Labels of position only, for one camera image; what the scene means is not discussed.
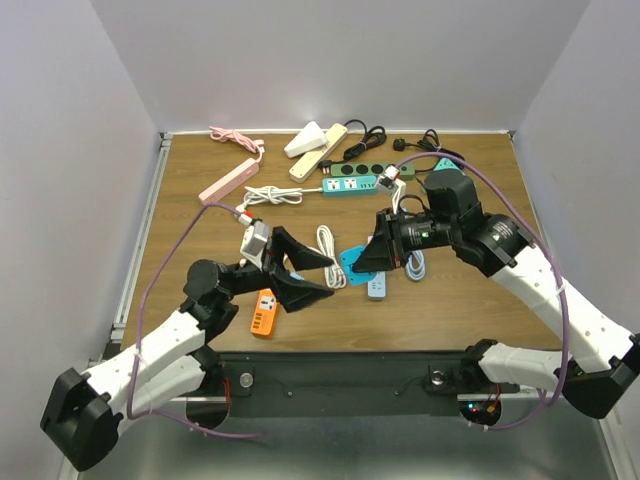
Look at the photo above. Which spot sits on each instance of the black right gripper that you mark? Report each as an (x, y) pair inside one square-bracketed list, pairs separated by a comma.
[(386, 249)]

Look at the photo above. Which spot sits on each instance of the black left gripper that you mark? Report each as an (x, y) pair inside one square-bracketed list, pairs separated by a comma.
[(293, 294)]

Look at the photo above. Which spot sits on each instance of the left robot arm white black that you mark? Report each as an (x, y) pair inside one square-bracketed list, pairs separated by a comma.
[(88, 411)]

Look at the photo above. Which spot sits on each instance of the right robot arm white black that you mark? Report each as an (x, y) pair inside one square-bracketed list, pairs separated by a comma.
[(599, 359)]

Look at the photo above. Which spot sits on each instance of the light blue power strip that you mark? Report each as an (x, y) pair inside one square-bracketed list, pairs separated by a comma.
[(376, 287)]

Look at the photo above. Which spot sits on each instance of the orange power strip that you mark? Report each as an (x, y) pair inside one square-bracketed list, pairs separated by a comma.
[(265, 314)]

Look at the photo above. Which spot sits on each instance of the teal power strip with USB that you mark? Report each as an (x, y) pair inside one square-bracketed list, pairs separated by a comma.
[(340, 187)]

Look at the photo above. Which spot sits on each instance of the dark green power strip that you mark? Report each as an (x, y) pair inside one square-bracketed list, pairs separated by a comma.
[(407, 172)]

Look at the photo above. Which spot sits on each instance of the pink power strip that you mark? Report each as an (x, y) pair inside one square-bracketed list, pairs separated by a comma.
[(229, 182)]

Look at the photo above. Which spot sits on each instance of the teal triangular power socket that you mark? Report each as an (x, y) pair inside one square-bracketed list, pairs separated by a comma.
[(445, 164)]

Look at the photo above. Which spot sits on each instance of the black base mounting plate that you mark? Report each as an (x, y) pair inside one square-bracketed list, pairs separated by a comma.
[(337, 384)]

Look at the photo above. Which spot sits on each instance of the cream power strip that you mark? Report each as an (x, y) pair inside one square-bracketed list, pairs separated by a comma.
[(309, 161)]

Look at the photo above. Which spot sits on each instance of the white triangular power socket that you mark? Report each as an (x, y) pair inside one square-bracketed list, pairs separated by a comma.
[(310, 137)]

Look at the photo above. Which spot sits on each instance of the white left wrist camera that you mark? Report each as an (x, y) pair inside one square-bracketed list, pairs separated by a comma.
[(254, 242)]

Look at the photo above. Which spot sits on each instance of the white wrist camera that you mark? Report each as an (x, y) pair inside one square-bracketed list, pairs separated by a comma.
[(389, 181), (254, 242)]

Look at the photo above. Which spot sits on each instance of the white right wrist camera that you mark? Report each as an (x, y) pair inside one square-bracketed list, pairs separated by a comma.
[(389, 181)]

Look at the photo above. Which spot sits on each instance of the aluminium rail frame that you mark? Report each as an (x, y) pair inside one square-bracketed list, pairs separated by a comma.
[(437, 303)]

